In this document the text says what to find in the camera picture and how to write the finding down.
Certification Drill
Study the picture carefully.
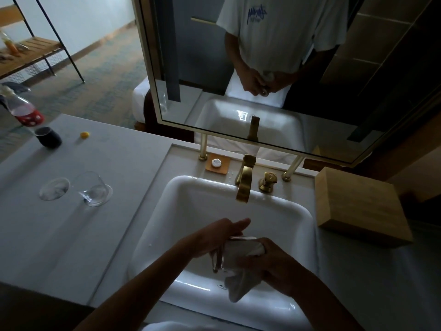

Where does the person's left hand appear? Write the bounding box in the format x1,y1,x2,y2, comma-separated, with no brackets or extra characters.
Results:
187,218,251,259

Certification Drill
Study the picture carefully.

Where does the person's right hand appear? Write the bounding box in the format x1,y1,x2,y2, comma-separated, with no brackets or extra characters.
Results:
237,237,311,297

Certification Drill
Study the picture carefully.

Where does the clear drinking glass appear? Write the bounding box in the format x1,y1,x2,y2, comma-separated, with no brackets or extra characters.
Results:
74,171,113,207
212,236,266,273

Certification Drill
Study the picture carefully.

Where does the white towel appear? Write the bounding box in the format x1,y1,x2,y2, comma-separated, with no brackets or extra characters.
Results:
222,237,266,304

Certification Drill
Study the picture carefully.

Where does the gold faucet handle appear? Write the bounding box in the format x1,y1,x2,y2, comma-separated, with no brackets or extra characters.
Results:
258,172,278,194

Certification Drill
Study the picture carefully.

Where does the person's right forearm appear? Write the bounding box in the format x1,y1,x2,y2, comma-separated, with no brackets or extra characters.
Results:
293,265,364,331

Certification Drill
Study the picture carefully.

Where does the person's left forearm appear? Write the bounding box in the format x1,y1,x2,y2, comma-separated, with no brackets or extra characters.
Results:
74,234,207,331

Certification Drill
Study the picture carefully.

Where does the person's white shirt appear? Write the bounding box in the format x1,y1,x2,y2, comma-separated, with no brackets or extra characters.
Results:
141,320,221,331

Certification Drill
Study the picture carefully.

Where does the white ceramic sink basin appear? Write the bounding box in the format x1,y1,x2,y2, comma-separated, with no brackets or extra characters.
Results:
128,175,319,331

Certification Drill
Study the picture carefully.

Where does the gold faucet spout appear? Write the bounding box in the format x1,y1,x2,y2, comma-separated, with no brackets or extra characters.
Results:
235,154,257,204

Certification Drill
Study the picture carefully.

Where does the orange soap dish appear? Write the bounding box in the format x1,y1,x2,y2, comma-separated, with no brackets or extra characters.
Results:
205,153,231,175

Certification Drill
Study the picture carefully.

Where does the wooden box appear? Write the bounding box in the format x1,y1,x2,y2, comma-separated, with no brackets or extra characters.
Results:
314,167,414,248

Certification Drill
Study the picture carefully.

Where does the round paper coaster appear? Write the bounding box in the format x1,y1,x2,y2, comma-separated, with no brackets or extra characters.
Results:
82,184,113,207
38,177,71,201

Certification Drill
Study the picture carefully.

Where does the gold framed mirror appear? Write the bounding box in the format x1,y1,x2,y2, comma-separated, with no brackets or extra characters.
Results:
130,0,441,168

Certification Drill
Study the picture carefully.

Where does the plastic bottle with red label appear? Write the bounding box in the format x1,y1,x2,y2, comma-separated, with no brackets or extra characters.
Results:
0,84,62,149

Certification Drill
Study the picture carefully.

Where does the orange item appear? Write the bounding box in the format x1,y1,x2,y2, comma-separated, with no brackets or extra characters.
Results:
0,30,21,57

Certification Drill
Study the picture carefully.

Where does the gold mirror support post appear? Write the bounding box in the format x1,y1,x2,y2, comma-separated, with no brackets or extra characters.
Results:
198,133,209,161
281,155,305,183

